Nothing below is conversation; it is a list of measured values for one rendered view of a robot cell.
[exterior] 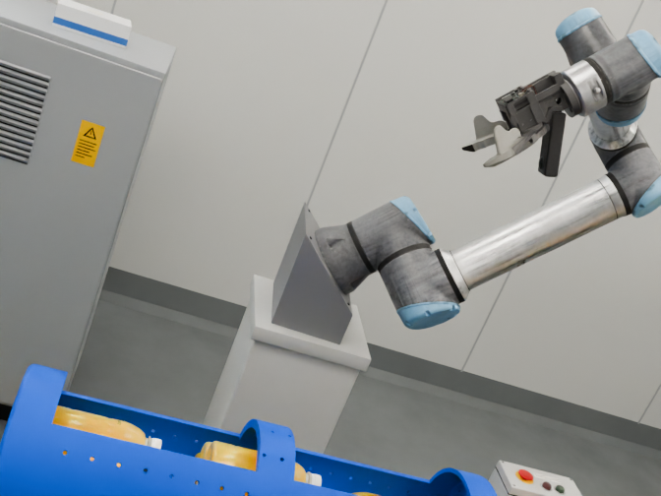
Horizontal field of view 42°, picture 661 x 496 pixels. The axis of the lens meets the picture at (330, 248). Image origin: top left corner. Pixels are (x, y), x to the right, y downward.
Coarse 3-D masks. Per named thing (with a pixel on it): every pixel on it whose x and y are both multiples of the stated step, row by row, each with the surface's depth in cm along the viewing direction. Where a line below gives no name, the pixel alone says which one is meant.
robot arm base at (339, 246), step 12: (324, 228) 226; (336, 228) 225; (348, 228) 223; (324, 240) 221; (336, 240) 222; (348, 240) 221; (324, 252) 220; (336, 252) 220; (348, 252) 220; (360, 252) 220; (336, 264) 219; (348, 264) 220; (360, 264) 221; (336, 276) 220; (348, 276) 221; (360, 276) 223; (348, 288) 224
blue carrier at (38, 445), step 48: (48, 384) 139; (48, 432) 134; (144, 432) 162; (192, 432) 163; (288, 432) 153; (0, 480) 130; (48, 480) 132; (96, 480) 134; (144, 480) 136; (192, 480) 138; (240, 480) 141; (288, 480) 144; (336, 480) 171; (384, 480) 173; (432, 480) 173; (480, 480) 162
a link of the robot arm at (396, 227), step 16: (384, 208) 223; (400, 208) 220; (352, 224) 224; (368, 224) 221; (384, 224) 220; (400, 224) 219; (416, 224) 218; (368, 240) 220; (384, 240) 219; (400, 240) 217; (416, 240) 218; (432, 240) 221; (368, 256) 221; (384, 256) 218
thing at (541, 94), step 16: (544, 80) 149; (560, 80) 147; (512, 96) 149; (528, 96) 146; (544, 96) 148; (560, 96) 149; (512, 112) 146; (528, 112) 147; (544, 112) 149; (576, 112) 149; (528, 128) 148; (544, 128) 148
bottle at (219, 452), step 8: (216, 448) 147; (224, 448) 148; (232, 448) 149; (240, 448) 150; (208, 456) 151; (216, 456) 146; (224, 456) 147; (232, 456) 147; (240, 456) 148; (248, 456) 149; (256, 456) 149; (224, 464) 146; (232, 464) 147; (240, 464) 147; (248, 464) 148; (296, 464) 152; (296, 472) 150; (304, 472) 152; (296, 480) 150; (304, 480) 151
